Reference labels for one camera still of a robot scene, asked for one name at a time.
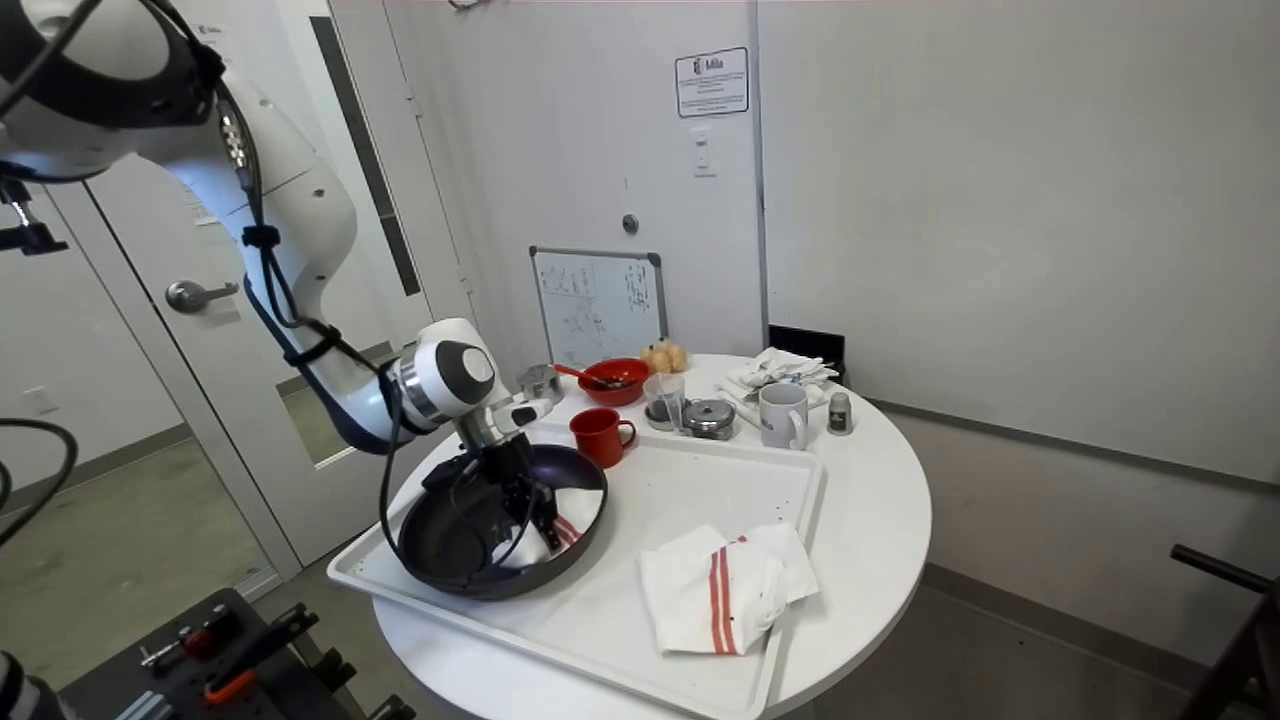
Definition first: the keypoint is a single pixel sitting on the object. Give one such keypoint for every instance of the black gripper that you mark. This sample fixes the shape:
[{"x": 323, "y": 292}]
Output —
[{"x": 505, "y": 464}]

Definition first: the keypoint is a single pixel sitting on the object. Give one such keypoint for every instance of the white red striped towel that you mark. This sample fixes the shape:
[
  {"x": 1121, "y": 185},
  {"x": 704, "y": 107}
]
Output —
[
  {"x": 687, "y": 603},
  {"x": 562, "y": 535}
]

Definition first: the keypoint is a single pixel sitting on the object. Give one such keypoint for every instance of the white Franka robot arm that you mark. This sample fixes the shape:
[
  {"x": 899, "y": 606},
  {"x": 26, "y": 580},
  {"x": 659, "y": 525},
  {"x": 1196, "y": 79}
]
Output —
[{"x": 307, "y": 213}]

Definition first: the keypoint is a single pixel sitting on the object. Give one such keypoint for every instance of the black frying pan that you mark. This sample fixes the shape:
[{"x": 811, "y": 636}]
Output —
[{"x": 453, "y": 541}]

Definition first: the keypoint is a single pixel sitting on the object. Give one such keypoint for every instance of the red mug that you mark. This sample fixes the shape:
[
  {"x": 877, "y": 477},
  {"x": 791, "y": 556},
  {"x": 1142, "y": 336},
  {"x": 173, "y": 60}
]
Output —
[{"x": 602, "y": 438}]

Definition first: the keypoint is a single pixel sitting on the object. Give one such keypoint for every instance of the small metal cup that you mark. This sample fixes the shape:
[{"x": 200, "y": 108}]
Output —
[
  {"x": 543, "y": 387},
  {"x": 709, "y": 418},
  {"x": 663, "y": 413}
]

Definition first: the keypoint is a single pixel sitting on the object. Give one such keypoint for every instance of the white plastic tray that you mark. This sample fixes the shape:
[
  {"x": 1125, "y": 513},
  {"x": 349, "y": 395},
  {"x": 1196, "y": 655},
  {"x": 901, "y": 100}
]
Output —
[{"x": 664, "y": 495}]

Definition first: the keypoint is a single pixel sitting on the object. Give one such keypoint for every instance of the red spoon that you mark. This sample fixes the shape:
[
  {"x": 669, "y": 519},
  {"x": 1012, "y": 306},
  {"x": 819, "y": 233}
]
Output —
[{"x": 587, "y": 377}]

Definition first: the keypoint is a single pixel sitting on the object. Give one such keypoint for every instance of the red bowl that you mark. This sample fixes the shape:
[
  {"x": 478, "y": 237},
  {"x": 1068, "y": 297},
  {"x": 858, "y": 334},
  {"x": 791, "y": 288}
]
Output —
[{"x": 623, "y": 387}]

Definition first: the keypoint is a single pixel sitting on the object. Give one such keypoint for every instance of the clear glass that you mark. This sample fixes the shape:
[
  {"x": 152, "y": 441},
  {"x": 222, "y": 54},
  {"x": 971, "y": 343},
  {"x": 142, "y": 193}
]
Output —
[{"x": 664, "y": 387}]

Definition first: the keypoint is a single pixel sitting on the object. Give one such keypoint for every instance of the small yellowish object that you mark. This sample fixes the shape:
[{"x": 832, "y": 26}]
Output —
[{"x": 664, "y": 359}]

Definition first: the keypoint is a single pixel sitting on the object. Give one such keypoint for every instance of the small framed whiteboard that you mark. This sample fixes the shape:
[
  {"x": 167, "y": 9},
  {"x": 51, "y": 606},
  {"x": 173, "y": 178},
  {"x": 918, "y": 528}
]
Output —
[{"x": 598, "y": 306}]

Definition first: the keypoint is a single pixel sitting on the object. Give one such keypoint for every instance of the white mug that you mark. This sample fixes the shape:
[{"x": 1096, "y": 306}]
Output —
[{"x": 781, "y": 418}]

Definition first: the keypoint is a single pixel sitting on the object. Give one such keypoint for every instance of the pile of white packets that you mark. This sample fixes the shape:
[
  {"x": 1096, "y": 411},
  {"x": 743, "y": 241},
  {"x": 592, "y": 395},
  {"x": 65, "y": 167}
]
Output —
[{"x": 786, "y": 368}]

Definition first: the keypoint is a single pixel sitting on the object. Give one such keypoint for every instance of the small dark grey object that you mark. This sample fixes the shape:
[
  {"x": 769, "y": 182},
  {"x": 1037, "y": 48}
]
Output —
[{"x": 843, "y": 411}]

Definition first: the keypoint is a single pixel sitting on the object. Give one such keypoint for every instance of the white door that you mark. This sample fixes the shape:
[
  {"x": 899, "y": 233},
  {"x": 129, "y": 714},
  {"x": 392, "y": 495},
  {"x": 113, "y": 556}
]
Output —
[{"x": 162, "y": 402}]

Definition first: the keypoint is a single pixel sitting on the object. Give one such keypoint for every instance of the black robot platform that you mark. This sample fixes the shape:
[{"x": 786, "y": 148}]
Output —
[{"x": 146, "y": 687}]

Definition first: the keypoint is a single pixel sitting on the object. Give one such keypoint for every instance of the round dark wall knob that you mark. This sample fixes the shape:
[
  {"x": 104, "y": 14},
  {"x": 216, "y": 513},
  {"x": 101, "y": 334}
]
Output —
[{"x": 631, "y": 224}]

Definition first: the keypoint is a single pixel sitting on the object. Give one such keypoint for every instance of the black box by wall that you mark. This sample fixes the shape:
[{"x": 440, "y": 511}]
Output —
[{"x": 807, "y": 355}]

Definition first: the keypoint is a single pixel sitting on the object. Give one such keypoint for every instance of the white light switch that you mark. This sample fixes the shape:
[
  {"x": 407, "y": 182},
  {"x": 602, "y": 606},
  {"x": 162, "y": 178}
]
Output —
[{"x": 704, "y": 152}]

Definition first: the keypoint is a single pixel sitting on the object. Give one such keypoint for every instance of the white wall notice sign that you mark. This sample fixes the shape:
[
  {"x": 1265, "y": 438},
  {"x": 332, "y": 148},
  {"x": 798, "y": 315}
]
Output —
[{"x": 709, "y": 80}]

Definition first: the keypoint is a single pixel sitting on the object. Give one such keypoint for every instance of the large white wall panel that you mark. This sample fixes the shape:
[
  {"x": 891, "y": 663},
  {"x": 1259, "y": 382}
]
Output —
[{"x": 1012, "y": 224}]

